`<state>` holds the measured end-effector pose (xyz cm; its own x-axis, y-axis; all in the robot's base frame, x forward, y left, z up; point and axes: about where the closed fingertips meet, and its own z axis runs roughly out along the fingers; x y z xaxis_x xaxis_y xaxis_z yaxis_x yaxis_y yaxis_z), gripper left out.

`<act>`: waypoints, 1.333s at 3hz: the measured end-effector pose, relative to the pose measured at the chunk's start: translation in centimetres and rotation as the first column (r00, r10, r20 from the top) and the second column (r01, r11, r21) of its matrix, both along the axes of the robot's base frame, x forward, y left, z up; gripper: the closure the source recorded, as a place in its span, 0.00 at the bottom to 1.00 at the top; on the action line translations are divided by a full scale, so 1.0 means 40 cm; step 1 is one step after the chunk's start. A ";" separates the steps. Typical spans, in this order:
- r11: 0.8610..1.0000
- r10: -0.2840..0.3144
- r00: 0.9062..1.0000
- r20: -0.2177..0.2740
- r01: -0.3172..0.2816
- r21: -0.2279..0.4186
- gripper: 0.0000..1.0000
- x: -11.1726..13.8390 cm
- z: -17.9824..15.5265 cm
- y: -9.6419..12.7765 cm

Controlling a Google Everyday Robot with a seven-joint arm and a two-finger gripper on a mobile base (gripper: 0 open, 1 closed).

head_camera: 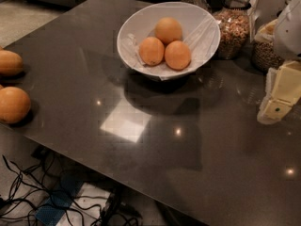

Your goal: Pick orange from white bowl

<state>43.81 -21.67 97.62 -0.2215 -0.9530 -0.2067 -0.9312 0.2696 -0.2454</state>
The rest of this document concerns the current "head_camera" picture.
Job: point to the glass jar of nuts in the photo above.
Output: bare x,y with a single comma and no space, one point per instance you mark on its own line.
234,24
263,57

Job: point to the white bowl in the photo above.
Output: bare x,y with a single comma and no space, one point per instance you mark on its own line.
174,10

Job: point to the blue tape on floor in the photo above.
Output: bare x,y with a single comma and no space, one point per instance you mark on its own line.
59,201

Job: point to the left glass jar of nuts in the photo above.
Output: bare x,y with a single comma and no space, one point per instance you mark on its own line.
234,24

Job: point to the white paper liner in bowl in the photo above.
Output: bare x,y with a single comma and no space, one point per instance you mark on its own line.
202,36

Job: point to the orange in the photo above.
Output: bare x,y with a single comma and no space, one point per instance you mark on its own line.
15,103
151,51
177,55
167,30
11,63

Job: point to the right glass jar of nuts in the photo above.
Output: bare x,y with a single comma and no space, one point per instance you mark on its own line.
263,57

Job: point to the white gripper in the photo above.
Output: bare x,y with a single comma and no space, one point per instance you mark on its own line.
289,32

